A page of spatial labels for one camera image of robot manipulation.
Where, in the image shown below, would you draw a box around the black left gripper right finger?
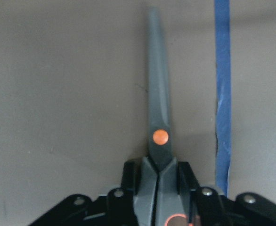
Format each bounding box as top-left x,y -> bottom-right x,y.
178,161 -> 276,226

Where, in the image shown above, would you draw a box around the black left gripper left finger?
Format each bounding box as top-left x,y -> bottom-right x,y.
30,160 -> 138,226

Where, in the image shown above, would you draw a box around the orange grey scissors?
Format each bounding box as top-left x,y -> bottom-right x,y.
134,7 -> 200,226

